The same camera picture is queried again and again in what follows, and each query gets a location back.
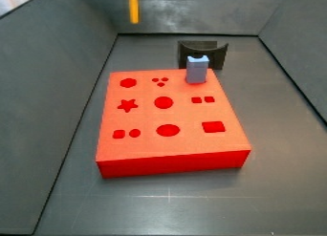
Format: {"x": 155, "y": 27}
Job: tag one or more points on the red shape sorting board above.
{"x": 167, "y": 126}

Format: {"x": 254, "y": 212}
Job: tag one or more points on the yellow object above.
{"x": 134, "y": 11}

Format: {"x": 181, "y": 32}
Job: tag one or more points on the grey-blue block peg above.
{"x": 197, "y": 69}

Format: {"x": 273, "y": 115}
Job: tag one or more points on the black curved holder stand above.
{"x": 199, "y": 48}

